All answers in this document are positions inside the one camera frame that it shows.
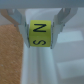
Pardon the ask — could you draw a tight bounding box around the yellow block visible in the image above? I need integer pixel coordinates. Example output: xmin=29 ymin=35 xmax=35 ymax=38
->
xmin=27 ymin=20 xmax=53 ymax=47

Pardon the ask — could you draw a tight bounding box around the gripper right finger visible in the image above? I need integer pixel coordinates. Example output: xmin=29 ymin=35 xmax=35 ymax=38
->
xmin=49 ymin=7 xmax=79 ymax=49

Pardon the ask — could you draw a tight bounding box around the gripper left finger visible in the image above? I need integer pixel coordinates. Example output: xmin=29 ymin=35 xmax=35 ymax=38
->
xmin=4 ymin=7 xmax=32 ymax=49

